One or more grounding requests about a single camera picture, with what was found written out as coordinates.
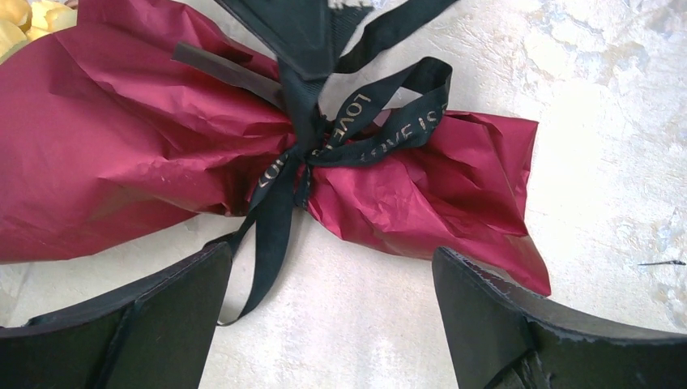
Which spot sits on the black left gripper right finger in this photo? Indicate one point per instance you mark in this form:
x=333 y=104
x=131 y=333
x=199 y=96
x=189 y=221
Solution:
x=501 y=335

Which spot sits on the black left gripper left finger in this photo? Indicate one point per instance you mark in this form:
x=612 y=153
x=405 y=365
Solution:
x=154 y=332

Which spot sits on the flower bouquet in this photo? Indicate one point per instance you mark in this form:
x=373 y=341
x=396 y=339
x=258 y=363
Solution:
x=105 y=138

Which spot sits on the black ribbon with gold lettering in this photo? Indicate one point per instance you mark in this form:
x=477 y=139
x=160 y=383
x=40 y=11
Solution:
x=314 y=40

